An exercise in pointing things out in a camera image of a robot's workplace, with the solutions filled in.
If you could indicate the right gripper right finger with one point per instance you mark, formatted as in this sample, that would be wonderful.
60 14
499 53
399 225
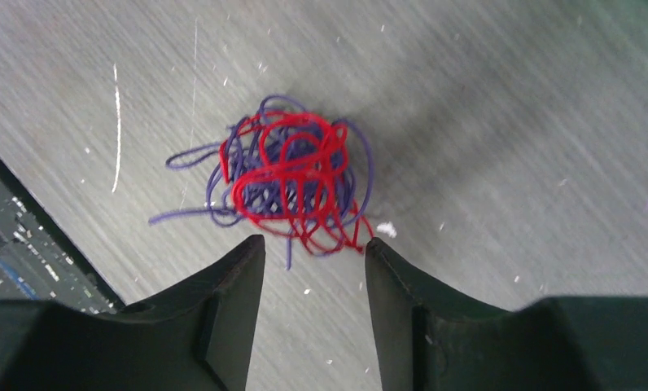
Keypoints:
430 336

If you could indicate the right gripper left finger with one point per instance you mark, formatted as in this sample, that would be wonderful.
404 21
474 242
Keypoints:
195 335

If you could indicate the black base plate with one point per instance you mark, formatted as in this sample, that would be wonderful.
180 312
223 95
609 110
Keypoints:
39 261

